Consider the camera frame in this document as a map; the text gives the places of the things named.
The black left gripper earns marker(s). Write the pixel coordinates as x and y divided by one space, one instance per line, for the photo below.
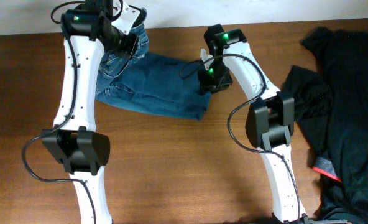
129 43

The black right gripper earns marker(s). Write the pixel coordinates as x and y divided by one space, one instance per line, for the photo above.
206 84

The blue denim jeans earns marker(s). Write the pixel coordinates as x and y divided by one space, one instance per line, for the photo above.
150 83

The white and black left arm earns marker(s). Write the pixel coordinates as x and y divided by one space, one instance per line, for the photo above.
90 30

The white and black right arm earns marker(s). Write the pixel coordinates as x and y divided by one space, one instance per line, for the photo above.
270 120

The black garment pile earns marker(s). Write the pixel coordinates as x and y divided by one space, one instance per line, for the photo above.
331 108

